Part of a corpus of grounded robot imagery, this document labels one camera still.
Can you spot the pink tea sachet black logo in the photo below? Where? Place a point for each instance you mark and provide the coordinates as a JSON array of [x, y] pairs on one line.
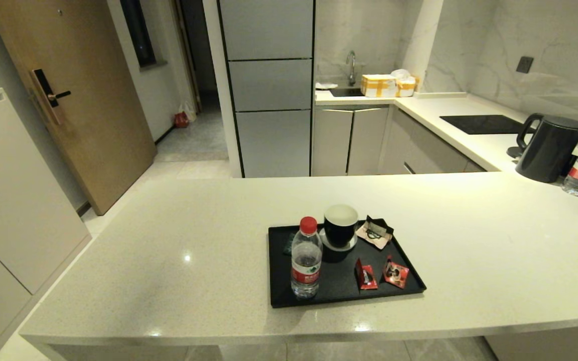
[[375, 236]]

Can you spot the red sachet with black circle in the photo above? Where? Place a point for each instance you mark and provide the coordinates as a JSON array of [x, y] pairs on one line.
[[367, 276]]

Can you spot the red sachet dark end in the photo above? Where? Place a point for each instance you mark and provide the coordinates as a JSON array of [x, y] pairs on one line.
[[396, 274]]

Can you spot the black electric kettle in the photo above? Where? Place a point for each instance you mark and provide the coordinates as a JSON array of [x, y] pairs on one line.
[[550, 153]]

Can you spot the round white coaster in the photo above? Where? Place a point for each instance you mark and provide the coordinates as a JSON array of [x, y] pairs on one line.
[[322, 239]]

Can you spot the grey kitchen base cabinet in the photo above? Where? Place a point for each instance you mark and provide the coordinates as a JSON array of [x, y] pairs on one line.
[[349, 140]]

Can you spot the black mug white inside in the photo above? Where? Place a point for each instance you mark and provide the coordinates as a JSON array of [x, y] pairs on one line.
[[340, 233]]

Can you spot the tall grey refrigerator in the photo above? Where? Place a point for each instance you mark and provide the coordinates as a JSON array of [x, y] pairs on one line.
[[271, 85]]

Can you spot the white cloth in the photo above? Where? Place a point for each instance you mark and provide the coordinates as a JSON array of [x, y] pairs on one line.
[[326, 85]]

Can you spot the dark kitchen sink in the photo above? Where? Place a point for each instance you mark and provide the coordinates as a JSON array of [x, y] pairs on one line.
[[346, 92]]

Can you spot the black rectangular serving tray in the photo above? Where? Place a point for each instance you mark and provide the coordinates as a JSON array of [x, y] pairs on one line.
[[339, 293]]

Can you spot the red bag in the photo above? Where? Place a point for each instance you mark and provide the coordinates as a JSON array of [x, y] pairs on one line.
[[181, 120]]

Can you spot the white box with yellow tape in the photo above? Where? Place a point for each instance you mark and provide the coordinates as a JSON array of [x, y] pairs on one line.
[[379, 85]]

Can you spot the chrome sink faucet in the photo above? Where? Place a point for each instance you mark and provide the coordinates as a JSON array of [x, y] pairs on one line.
[[352, 65]]

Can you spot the small yellow taped box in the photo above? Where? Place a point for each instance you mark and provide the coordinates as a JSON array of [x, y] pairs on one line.
[[408, 88]]

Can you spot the crumpled white plastic bag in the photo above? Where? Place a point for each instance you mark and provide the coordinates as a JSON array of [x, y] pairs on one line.
[[402, 73]]

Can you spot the black induction cooktop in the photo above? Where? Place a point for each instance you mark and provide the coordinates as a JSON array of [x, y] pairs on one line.
[[487, 125]]

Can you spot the dark window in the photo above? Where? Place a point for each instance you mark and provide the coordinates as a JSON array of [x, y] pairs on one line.
[[138, 30]]

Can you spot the brown wooden door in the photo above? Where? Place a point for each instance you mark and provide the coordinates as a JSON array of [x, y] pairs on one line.
[[83, 100]]

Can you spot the white storage cabinet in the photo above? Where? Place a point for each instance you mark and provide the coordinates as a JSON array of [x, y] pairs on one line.
[[13, 200]]

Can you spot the dark wall socket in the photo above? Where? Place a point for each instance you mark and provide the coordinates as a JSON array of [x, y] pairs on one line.
[[525, 64]]

